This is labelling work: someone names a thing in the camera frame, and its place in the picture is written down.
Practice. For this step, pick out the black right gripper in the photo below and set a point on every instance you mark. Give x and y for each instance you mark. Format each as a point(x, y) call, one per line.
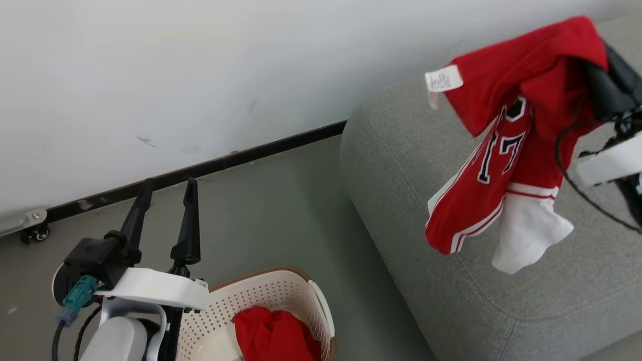
point(636, 200)

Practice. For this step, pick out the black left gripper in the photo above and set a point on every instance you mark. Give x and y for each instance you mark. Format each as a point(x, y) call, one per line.
point(170, 336)

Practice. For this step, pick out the plain red garment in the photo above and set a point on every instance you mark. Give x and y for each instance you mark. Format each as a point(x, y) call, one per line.
point(276, 336)

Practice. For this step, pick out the red number 17 jersey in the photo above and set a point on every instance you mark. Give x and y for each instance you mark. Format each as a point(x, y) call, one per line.
point(501, 200)

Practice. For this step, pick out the white perforated laundry basket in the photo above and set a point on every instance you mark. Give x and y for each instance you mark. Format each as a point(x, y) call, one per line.
point(261, 296)

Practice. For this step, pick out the black baseboard strip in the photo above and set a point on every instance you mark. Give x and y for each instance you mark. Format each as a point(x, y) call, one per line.
point(225, 161)

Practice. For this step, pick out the black caster wheel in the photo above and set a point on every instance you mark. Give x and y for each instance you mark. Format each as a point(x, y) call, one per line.
point(40, 233)

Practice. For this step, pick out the metal leg with caster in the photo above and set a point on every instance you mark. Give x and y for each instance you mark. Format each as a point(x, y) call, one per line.
point(20, 220)

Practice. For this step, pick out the grey fabric sofa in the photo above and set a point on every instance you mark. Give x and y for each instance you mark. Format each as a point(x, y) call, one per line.
point(451, 311)

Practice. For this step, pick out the white left camera bracket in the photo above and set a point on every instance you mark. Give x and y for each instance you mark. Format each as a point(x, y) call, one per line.
point(155, 288)

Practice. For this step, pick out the white camera bracket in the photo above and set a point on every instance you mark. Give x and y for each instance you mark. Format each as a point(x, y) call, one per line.
point(612, 163)
point(155, 288)

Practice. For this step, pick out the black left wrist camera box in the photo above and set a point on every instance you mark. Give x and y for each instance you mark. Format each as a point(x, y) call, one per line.
point(95, 258)

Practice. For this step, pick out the white right camera bracket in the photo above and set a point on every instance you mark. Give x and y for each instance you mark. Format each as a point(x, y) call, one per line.
point(612, 163)

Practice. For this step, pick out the teal left camera connector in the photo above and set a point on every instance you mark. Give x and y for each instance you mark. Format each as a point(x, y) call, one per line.
point(80, 293)

